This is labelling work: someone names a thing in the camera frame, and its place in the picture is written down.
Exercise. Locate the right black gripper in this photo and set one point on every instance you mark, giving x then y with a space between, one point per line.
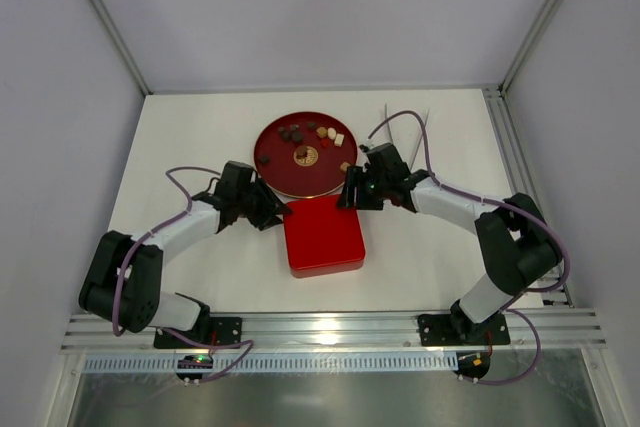
361 192

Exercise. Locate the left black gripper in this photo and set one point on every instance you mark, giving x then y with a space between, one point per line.
261 202

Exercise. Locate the red box lid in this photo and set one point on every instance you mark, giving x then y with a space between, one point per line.
321 238

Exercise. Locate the metal tongs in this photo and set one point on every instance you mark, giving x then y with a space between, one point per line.
406 135

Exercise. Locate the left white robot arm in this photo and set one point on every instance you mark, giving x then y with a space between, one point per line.
123 284

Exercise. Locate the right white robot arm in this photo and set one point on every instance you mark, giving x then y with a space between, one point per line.
517 246

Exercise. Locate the dark square chocolate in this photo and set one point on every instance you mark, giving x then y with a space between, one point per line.
264 159

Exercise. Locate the round brown chocolate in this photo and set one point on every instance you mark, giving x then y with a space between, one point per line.
302 151

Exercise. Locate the round red plate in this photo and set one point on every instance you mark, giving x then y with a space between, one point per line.
319 173

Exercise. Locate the left black mount plate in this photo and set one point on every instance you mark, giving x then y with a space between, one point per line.
225 331

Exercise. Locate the black mount plate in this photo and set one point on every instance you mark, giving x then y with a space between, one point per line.
436 330
225 331

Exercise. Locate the right black mount plate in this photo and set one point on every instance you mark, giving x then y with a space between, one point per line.
436 330

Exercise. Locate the aluminium rail frame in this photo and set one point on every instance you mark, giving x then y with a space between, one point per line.
328 343

